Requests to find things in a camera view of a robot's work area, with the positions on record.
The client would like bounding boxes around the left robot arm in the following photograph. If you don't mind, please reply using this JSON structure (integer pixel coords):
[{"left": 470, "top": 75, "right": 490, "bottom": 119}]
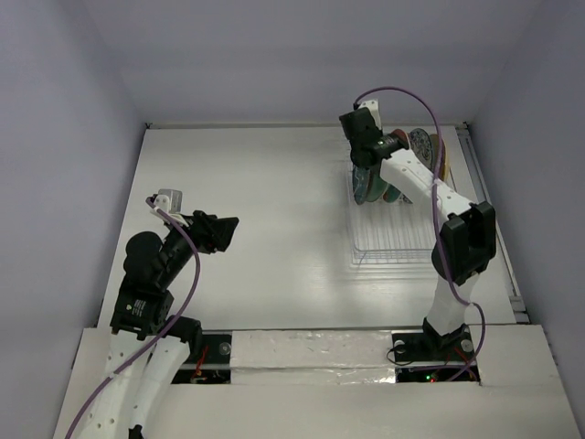
[{"left": 65, "top": 208, "right": 239, "bottom": 438}]

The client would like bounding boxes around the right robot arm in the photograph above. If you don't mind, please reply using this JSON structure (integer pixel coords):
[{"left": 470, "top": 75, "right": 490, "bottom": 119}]
[{"left": 339, "top": 105, "right": 496, "bottom": 359}]

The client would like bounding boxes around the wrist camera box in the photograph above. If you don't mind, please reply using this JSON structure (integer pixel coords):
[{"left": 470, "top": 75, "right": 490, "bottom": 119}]
[
  {"left": 356, "top": 99, "right": 383, "bottom": 130},
  {"left": 146, "top": 188, "right": 183, "bottom": 217}
]

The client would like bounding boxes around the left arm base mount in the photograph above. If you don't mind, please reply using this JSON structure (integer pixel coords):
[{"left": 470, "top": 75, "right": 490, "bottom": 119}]
[{"left": 172, "top": 331, "right": 232, "bottom": 384}]

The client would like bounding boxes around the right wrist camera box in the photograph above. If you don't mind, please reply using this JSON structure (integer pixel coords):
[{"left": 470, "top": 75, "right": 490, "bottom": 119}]
[{"left": 356, "top": 99, "right": 383, "bottom": 130}]

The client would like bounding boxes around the white foam block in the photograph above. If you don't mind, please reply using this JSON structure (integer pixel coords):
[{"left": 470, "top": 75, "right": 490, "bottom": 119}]
[{"left": 229, "top": 330, "right": 396, "bottom": 386}]

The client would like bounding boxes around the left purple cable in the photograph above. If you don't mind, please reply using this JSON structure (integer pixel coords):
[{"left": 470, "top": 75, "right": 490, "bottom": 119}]
[{"left": 61, "top": 196, "right": 202, "bottom": 439}]

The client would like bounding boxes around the white wire dish rack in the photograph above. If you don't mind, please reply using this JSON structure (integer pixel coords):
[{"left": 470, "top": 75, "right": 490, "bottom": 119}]
[{"left": 346, "top": 161, "right": 435, "bottom": 270}]

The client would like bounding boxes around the red and teal plate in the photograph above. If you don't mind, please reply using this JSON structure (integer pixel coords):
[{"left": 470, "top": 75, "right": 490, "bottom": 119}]
[{"left": 381, "top": 128, "right": 412, "bottom": 204}]

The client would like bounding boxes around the light green plate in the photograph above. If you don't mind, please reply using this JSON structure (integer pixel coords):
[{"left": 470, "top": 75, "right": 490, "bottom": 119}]
[{"left": 366, "top": 170, "right": 388, "bottom": 202}]

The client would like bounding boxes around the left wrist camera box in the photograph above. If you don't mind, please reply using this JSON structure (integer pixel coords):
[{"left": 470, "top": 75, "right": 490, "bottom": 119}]
[{"left": 146, "top": 188, "right": 183, "bottom": 217}]

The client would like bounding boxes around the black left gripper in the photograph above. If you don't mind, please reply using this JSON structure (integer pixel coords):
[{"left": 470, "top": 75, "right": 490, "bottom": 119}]
[{"left": 158, "top": 208, "right": 238, "bottom": 284}]

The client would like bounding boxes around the yellow brown plate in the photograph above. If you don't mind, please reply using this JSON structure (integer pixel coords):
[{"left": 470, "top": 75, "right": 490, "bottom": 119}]
[{"left": 430, "top": 134, "right": 450, "bottom": 181}]

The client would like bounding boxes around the blue white patterned plate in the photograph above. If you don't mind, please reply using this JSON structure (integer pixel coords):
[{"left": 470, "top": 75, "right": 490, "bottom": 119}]
[{"left": 408, "top": 128, "right": 436, "bottom": 172}]

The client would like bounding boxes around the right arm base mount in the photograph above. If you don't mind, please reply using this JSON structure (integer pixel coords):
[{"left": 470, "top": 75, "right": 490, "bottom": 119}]
[{"left": 386, "top": 326, "right": 480, "bottom": 383}]

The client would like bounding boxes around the dark teal plate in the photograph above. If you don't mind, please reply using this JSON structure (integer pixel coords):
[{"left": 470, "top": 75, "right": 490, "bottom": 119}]
[{"left": 352, "top": 166, "right": 375, "bottom": 205}]

